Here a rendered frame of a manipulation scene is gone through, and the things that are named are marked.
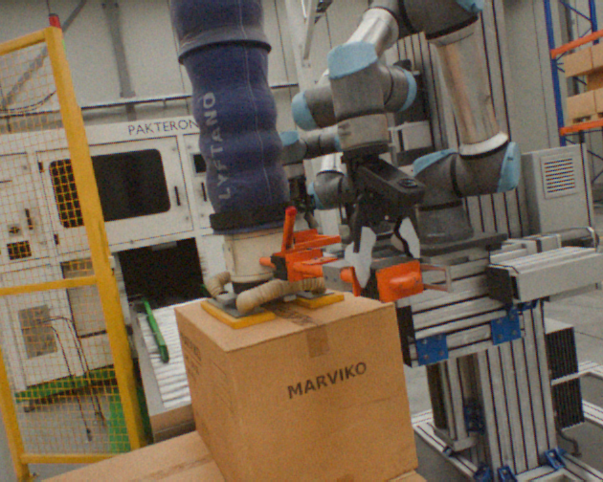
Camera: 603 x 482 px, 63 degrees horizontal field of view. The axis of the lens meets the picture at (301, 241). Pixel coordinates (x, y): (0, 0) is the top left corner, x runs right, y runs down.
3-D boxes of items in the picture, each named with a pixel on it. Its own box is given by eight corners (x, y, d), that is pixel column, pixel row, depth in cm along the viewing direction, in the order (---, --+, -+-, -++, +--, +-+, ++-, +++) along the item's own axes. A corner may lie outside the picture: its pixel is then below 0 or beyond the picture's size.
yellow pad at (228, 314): (200, 308, 143) (197, 292, 142) (234, 300, 147) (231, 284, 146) (234, 331, 112) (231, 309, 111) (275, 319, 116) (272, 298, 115)
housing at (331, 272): (323, 289, 91) (319, 265, 91) (354, 280, 94) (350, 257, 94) (341, 293, 85) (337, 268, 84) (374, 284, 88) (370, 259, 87)
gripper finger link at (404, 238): (411, 261, 84) (386, 215, 82) (433, 263, 79) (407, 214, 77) (397, 272, 83) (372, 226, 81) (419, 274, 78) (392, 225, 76)
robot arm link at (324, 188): (340, 200, 176) (347, 70, 192) (303, 206, 184) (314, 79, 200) (354, 211, 186) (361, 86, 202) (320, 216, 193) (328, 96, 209)
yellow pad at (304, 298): (262, 294, 150) (259, 277, 150) (292, 286, 154) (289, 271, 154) (309, 310, 119) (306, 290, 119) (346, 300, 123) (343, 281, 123)
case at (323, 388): (196, 430, 156) (172, 306, 152) (310, 391, 172) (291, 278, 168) (260, 539, 101) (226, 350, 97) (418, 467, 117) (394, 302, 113)
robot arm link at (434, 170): (427, 203, 141) (420, 155, 139) (475, 196, 133) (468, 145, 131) (409, 208, 131) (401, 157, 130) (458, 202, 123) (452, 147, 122)
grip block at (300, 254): (272, 279, 111) (268, 253, 110) (311, 271, 115) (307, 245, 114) (286, 283, 103) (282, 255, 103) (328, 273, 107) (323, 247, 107)
